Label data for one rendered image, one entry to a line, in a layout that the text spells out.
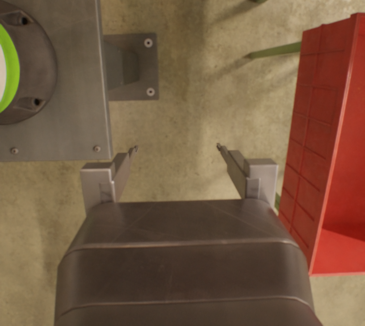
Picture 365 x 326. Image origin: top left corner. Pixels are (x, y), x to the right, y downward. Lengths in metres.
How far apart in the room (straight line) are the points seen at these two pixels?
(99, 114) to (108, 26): 0.97
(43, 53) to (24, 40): 0.02
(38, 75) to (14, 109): 0.05
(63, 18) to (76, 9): 0.02
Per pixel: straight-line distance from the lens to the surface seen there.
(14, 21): 0.37
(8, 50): 0.30
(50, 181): 1.52
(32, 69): 0.33
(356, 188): 0.99
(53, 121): 0.38
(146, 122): 1.29
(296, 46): 0.87
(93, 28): 0.35
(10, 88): 0.31
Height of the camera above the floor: 1.25
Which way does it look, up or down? 74 degrees down
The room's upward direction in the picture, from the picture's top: 172 degrees clockwise
